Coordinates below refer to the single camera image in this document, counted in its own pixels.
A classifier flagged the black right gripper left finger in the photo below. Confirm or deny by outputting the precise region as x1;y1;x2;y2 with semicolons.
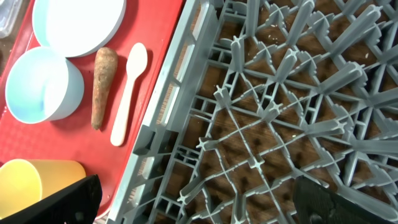
1;174;103;224

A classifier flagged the brown carrot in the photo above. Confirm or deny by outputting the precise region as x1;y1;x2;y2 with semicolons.
91;47;118;130

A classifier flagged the grey dishwasher rack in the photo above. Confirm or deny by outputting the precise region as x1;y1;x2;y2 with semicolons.
106;0;397;223

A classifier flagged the clear plastic bin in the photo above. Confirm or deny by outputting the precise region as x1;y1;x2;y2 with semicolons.
0;0;22;39

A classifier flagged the white plastic spoon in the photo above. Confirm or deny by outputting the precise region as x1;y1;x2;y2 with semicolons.
110;42;148;146

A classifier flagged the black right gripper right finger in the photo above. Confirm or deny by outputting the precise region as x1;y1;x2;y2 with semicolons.
293;176;392;224

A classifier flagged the yellow plastic cup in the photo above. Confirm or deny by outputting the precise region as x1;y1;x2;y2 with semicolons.
1;159;86;219

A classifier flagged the light blue rice bowl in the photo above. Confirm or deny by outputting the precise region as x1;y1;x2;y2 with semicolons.
5;47;85;124

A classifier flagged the red plastic tray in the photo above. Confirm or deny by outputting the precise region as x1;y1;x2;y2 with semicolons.
1;0;185;218

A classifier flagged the large light blue plate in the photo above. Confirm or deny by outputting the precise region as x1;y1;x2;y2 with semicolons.
32;0;127;58

